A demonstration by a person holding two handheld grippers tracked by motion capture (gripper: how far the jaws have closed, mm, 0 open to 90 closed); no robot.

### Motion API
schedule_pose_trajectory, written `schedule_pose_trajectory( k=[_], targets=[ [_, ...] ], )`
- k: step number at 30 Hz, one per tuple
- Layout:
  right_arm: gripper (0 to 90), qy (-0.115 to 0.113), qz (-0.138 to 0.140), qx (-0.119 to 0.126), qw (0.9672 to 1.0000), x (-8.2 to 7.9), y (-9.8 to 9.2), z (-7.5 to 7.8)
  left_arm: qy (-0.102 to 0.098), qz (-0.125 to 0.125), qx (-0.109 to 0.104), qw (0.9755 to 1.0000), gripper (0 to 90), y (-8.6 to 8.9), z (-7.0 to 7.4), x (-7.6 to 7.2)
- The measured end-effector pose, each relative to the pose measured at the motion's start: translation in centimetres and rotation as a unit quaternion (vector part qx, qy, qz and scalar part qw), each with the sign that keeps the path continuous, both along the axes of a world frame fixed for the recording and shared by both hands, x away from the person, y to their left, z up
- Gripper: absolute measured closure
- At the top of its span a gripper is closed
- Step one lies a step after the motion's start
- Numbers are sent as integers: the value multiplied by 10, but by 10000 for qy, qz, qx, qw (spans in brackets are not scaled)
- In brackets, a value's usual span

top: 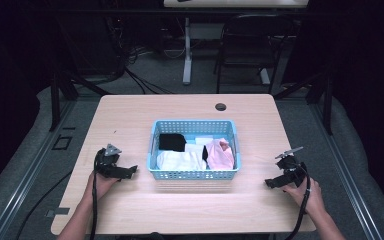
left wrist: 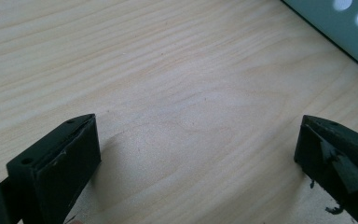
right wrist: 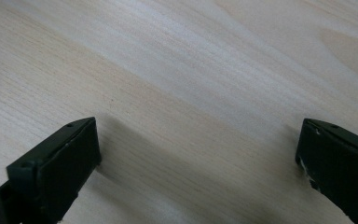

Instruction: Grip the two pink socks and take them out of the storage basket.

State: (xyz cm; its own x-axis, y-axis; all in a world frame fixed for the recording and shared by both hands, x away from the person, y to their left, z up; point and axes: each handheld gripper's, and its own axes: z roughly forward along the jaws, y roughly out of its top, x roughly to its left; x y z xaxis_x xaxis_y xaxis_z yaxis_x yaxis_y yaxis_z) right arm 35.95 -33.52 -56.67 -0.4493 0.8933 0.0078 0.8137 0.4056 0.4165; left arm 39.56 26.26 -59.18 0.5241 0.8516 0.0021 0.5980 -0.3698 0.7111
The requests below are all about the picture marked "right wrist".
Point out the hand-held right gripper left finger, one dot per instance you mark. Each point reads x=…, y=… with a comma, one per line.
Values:
x=60, y=168

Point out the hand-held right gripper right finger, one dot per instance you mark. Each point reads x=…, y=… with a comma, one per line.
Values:
x=338, y=165

